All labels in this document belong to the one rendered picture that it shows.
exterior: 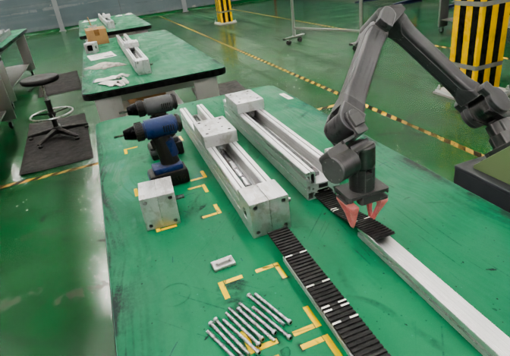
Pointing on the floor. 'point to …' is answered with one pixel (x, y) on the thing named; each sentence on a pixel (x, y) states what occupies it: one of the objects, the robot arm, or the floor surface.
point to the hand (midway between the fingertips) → (361, 220)
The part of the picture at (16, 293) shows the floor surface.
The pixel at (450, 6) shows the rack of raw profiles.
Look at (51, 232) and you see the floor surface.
